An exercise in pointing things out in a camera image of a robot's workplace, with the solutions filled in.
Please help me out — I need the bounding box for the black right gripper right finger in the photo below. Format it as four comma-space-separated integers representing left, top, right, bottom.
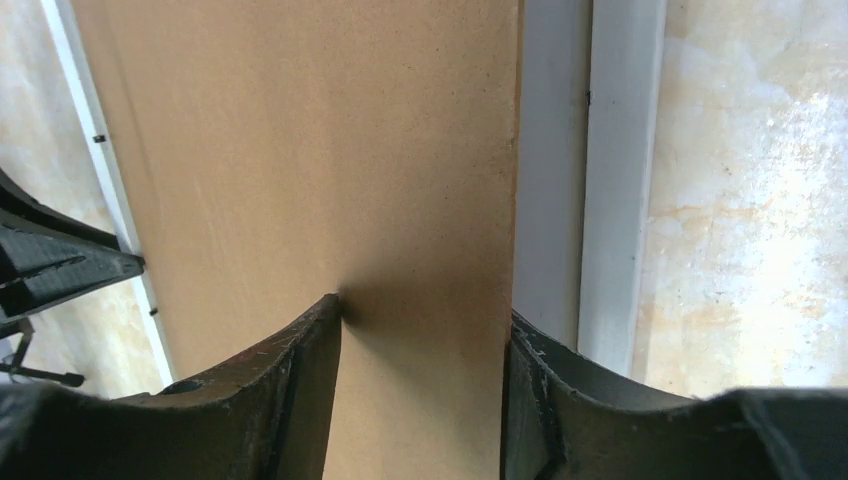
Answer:
501, 315, 847, 479

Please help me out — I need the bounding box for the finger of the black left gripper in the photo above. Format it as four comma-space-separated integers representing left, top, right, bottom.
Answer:
1, 225, 144, 322
1, 171, 121, 250

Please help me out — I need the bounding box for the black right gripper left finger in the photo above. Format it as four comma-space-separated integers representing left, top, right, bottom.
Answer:
1, 294, 342, 479

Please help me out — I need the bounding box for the brown frame backing board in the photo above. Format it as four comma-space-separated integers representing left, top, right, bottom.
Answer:
72, 1, 524, 479

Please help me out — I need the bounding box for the landscape photo print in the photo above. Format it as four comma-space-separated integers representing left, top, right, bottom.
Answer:
512, 1, 594, 348

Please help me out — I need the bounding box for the white picture frame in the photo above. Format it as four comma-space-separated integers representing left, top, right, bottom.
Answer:
50, 1, 666, 378

